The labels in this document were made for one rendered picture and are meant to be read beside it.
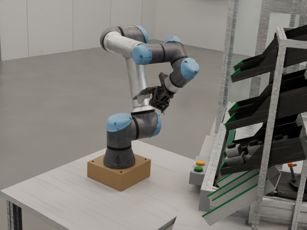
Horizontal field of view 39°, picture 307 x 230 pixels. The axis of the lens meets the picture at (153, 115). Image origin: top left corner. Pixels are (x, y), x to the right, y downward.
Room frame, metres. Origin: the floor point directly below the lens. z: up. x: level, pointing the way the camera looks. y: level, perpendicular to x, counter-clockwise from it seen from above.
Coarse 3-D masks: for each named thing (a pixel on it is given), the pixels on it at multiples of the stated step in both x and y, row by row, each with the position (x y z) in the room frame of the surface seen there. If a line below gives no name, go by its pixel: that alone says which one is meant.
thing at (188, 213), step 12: (204, 144) 2.40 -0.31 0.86; (288, 168) 2.13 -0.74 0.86; (300, 168) 2.14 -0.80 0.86; (192, 192) 1.80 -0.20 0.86; (192, 204) 1.69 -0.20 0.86; (180, 216) 1.58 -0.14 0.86; (192, 216) 1.59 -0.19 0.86; (228, 216) 1.61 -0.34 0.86; (180, 228) 1.49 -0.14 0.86; (192, 228) 1.50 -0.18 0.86; (204, 228) 1.51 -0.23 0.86; (216, 228) 1.51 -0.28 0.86; (228, 228) 1.52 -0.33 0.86; (240, 228) 1.52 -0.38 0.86; (264, 228) 1.53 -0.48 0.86; (276, 228) 1.54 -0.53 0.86; (300, 228) 1.55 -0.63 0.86
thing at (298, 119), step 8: (280, 120) 1.52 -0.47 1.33; (288, 120) 1.51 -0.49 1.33; (296, 120) 1.40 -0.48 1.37; (264, 128) 1.54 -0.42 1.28; (280, 128) 1.40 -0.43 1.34; (256, 136) 1.43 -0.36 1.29; (264, 136) 1.42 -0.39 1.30; (240, 144) 1.57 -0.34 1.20; (248, 144) 1.54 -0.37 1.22; (224, 152) 1.47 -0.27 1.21
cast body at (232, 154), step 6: (228, 144) 1.41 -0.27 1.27; (234, 144) 1.39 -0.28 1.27; (228, 150) 1.38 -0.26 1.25; (234, 150) 1.37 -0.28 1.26; (240, 150) 1.38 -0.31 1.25; (228, 156) 1.38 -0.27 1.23; (234, 156) 1.37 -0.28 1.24; (240, 156) 1.36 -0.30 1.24; (246, 156) 1.37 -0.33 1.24; (228, 162) 1.38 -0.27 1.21; (234, 162) 1.37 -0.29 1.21; (240, 162) 1.36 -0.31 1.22
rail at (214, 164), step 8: (224, 128) 2.42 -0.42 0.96; (224, 136) 2.28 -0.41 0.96; (216, 144) 2.16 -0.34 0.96; (224, 144) 2.38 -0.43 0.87; (216, 152) 2.06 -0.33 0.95; (216, 160) 1.95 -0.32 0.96; (208, 168) 1.85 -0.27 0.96; (216, 168) 1.86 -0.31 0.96; (208, 176) 1.77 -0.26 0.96; (216, 176) 1.76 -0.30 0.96; (208, 184) 1.69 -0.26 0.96; (200, 192) 1.64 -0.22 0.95; (208, 192) 1.63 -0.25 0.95; (200, 200) 1.64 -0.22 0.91; (208, 200) 1.63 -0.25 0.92; (200, 208) 1.64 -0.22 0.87; (208, 208) 1.63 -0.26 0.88
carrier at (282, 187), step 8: (288, 176) 1.80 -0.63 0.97; (296, 176) 1.76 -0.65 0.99; (280, 184) 1.71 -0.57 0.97; (288, 184) 1.72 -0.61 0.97; (296, 184) 1.69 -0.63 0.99; (280, 192) 1.64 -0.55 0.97; (288, 192) 1.65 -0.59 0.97; (296, 192) 1.65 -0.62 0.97; (304, 192) 1.65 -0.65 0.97; (304, 200) 1.60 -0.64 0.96
